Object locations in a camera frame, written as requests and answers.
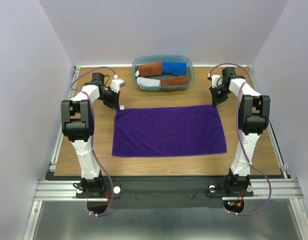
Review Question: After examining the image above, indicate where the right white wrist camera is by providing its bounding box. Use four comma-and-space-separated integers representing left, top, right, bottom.
208, 73, 222, 88

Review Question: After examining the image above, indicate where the aluminium frame rail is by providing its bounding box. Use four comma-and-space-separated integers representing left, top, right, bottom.
22, 66, 304, 240

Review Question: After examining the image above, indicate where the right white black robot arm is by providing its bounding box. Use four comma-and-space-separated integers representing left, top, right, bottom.
208, 67, 271, 195

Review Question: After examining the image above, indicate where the purple towel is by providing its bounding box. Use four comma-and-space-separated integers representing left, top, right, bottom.
112, 105, 227, 158

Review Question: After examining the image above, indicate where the upper brown rolled towel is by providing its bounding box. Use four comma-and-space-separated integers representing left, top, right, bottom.
135, 61, 162, 78

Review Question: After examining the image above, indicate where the white rolled towel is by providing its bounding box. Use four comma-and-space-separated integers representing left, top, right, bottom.
136, 77, 161, 87

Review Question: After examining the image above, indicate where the brown rolled towel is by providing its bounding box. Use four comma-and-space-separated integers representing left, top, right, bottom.
135, 61, 162, 78
161, 75, 188, 87

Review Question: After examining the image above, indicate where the lower brown rolled towel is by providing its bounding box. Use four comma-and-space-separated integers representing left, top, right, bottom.
161, 75, 188, 87

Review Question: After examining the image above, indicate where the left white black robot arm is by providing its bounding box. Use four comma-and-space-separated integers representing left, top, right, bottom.
61, 72, 125, 197

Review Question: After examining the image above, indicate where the blue rolled towel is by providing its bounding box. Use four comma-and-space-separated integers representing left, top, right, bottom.
162, 61, 187, 76

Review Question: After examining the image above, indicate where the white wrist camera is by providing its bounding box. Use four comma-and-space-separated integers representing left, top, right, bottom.
110, 74, 126, 93
208, 73, 222, 88

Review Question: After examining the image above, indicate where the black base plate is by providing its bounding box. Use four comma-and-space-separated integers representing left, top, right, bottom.
36, 176, 252, 212

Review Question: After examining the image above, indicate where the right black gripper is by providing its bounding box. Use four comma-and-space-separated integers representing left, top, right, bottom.
209, 83, 232, 106

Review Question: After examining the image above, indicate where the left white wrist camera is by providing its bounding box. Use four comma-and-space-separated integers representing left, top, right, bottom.
110, 74, 126, 93

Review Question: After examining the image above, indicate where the teal plastic bin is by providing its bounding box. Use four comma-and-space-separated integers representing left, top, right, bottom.
132, 55, 194, 92

